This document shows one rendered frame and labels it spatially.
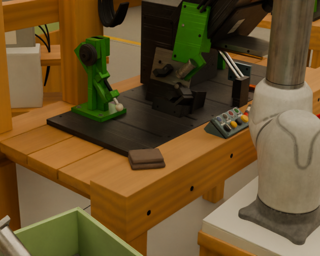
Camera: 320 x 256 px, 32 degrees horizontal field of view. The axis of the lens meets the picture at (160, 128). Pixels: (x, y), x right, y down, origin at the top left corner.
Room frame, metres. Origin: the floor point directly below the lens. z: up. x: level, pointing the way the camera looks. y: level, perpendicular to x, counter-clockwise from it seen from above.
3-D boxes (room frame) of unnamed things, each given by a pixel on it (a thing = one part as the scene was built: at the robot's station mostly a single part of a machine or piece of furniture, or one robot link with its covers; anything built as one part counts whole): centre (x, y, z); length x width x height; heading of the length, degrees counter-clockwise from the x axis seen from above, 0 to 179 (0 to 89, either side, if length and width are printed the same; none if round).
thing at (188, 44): (1.96, -0.12, 1.17); 0.13 x 0.12 x 0.20; 141
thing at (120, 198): (1.88, -0.33, 0.82); 1.50 x 0.14 x 0.15; 141
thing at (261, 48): (2.05, -0.24, 1.11); 0.39 x 0.16 x 0.03; 51
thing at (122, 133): (2.05, -0.12, 0.89); 1.10 x 0.42 x 0.02; 141
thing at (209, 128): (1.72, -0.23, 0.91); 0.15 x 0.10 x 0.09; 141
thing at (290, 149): (1.21, -0.33, 1.05); 0.18 x 0.16 x 0.22; 0
